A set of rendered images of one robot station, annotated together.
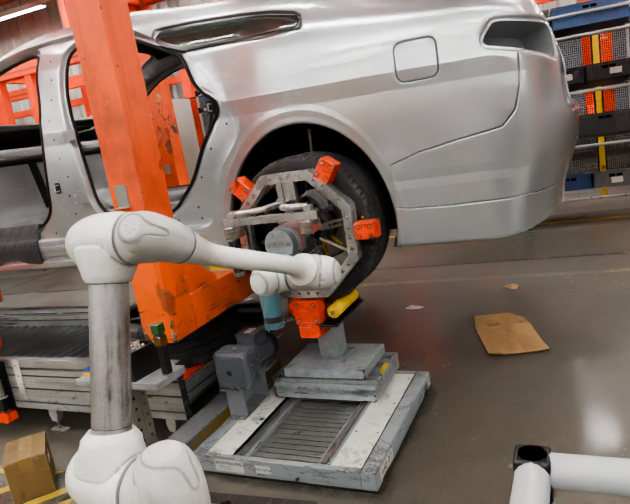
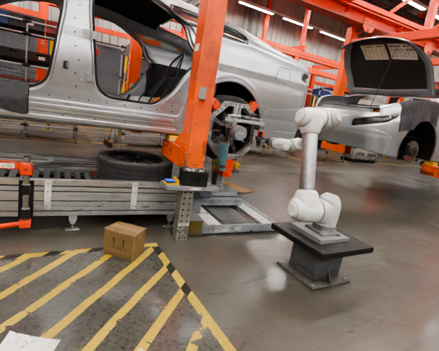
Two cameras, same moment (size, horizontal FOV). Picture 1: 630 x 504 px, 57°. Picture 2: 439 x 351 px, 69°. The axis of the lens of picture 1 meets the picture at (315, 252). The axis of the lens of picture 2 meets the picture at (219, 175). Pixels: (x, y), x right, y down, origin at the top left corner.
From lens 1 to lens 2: 271 cm
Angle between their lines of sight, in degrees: 52
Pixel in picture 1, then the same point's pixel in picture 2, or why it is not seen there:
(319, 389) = (219, 200)
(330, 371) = (224, 192)
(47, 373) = (81, 189)
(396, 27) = (281, 61)
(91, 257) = (320, 123)
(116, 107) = (217, 49)
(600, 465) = not seen: outside the picture
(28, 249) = (15, 99)
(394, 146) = (267, 104)
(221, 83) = not seen: hidden behind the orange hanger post
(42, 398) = (67, 207)
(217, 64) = not seen: hidden behind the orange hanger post
